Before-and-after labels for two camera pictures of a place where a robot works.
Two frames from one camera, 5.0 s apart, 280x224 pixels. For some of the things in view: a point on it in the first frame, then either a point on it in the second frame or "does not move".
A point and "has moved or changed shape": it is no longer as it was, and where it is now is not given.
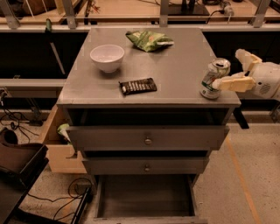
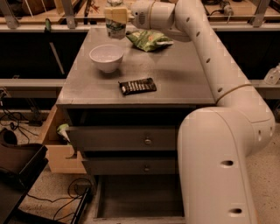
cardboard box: [60, 152] does not move
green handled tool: [48, 32] does not move
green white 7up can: [217, 68] has moved or changed shape
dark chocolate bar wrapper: [137, 86] does not move
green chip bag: [149, 40] does not move
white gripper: [266, 78] → [141, 14]
